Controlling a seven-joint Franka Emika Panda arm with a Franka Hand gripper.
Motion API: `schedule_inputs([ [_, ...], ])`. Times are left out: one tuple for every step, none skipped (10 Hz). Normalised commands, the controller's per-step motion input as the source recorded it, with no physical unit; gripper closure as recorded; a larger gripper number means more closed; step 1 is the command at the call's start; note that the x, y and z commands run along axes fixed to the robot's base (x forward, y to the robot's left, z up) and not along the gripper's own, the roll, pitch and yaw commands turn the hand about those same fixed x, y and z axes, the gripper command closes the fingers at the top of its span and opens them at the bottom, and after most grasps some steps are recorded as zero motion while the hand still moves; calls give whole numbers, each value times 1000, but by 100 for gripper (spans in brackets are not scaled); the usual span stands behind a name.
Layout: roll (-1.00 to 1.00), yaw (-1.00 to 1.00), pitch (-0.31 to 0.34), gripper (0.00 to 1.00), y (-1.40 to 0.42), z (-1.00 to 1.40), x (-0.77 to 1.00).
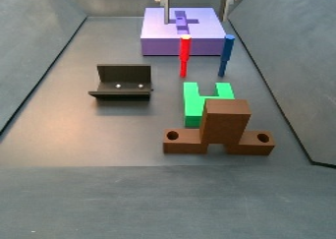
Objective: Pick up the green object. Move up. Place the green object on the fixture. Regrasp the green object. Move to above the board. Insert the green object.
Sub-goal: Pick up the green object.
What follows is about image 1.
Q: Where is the blue peg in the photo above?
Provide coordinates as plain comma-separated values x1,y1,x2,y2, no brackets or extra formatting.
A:
217,34,235,78

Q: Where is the purple board with cross slot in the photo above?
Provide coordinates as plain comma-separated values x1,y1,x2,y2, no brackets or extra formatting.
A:
140,8,225,56

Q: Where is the brown T-shaped block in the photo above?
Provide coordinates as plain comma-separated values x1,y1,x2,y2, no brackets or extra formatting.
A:
163,99,276,155

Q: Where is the green U-shaped block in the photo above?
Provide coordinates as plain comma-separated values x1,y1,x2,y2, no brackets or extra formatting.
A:
183,82,235,128

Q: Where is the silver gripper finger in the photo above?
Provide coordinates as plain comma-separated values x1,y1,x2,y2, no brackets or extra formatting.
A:
155,0,169,24
221,0,240,23

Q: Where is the red peg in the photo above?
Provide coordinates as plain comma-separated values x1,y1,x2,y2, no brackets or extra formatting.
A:
180,34,192,78

